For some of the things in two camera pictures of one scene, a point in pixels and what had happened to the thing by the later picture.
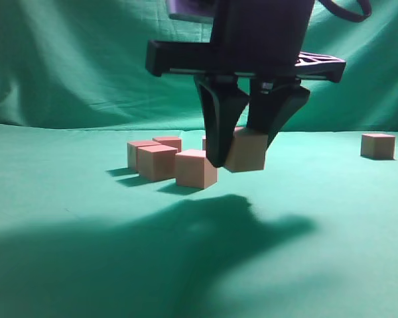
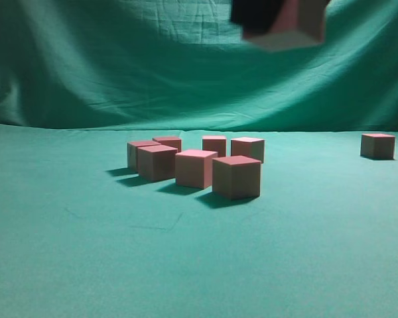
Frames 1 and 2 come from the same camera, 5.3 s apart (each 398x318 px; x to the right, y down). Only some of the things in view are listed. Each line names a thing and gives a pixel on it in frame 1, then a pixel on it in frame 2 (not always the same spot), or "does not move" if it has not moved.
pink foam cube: (172, 142) does not move
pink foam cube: (156, 162) does not move
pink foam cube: (247, 150) to (236, 177)
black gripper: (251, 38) to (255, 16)
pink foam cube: (193, 169) does not move
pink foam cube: (132, 152) does not move
